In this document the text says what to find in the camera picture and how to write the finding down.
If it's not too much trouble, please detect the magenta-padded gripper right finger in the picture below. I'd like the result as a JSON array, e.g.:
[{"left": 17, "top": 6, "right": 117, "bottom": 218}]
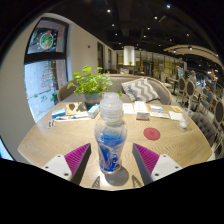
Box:
[{"left": 131, "top": 143, "right": 183, "bottom": 186}]

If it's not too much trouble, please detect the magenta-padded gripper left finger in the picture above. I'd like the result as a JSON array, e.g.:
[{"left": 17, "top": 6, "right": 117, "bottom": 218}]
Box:
[{"left": 42, "top": 143, "right": 92, "bottom": 186}]

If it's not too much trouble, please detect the clear blue-labelled water bottle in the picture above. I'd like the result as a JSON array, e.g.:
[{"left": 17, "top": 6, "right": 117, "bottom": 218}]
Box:
[{"left": 94, "top": 92, "right": 129, "bottom": 176}]

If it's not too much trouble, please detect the flat round red coaster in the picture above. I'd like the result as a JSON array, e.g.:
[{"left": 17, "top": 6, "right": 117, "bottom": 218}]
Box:
[{"left": 143, "top": 126, "right": 162, "bottom": 141}]

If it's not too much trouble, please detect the small patterned card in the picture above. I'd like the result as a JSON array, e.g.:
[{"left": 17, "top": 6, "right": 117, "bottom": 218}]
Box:
[{"left": 47, "top": 119, "right": 58, "bottom": 129}]

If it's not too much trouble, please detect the clear plastic cup with straw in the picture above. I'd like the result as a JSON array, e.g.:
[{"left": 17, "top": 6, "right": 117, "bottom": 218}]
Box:
[{"left": 178, "top": 106, "right": 193, "bottom": 130}]

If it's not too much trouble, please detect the white napkin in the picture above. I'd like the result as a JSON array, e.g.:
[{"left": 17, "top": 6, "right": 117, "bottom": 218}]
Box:
[{"left": 168, "top": 110, "right": 184, "bottom": 122}]

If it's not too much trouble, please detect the white leaflet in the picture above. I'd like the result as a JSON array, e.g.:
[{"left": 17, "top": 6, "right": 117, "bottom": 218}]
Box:
[{"left": 149, "top": 111, "right": 170, "bottom": 119}]

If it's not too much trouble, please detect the blue and white card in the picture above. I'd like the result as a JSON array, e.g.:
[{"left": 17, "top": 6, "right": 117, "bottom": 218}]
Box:
[{"left": 51, "top": 107, "right": 67, "bottom": 119}]

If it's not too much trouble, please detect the small blue-white booklet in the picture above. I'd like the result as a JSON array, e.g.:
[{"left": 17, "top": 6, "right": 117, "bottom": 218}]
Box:
[{"left": 149, "top": 104, "right": 164, "bottom": 113}]

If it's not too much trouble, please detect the yellow square card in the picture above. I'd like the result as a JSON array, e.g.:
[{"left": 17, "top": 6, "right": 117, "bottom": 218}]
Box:
[{"left": 170, "top": 105, "right": 183, "bottom": 113}]

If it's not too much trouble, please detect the white and orange box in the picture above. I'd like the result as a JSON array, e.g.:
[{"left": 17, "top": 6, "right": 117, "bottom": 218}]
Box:
[{"left": 134, "top": 100, "right": 151, "bottom": 121}]

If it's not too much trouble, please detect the light blue carton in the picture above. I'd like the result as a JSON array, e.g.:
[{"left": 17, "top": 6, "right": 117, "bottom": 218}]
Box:
[{"left": 87, "top": 103, "right": 100, "bottom": 119}]

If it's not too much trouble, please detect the white printed paper sheet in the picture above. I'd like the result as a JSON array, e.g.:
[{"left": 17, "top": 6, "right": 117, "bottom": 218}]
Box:
[{"left": 122, "top": 102, "right": 136, "bottom": 115}]

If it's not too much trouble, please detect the grey curved sofa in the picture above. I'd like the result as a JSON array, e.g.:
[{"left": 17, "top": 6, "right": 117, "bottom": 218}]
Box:
[{"left": 57, "top": 73, "right": 173, "bottom": 106}]

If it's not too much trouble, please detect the group of dining chairs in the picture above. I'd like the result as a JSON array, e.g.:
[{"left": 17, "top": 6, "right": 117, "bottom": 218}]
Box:
[{"left": 166, "top": 74, "right": 224, "bottom": 158}]

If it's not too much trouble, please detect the grey chevron cushion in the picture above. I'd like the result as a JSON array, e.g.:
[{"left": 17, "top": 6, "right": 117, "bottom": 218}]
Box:
[{"left": 120, "top": 77, "right": 161, "bottom": 103}]

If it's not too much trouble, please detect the green potted plant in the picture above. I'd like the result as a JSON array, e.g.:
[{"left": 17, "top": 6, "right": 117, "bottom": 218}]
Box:
[{"left": 66, "top": 65, "right": 123, "bottom": 109}]

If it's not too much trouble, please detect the window with painted decals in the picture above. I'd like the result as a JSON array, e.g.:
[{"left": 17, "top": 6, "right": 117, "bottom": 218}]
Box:
[{"left": 23, "top": 17, "right": 70, "bottom": 123}]

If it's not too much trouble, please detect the person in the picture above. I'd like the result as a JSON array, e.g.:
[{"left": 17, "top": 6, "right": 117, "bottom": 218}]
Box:
[{"left": 186, "top": 69, "right": 198, "bottom": 88}]

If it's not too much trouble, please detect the white round pillar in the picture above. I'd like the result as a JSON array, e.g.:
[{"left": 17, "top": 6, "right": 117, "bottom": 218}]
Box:
[{"left": 123, "top": 45, "right": 136, "bottom": 67}]

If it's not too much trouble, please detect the group of ceiling lights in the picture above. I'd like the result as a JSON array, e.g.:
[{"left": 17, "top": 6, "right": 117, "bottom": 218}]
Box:
[{"left": 104, "top": 3, "right": 208, "bottom": 54}]

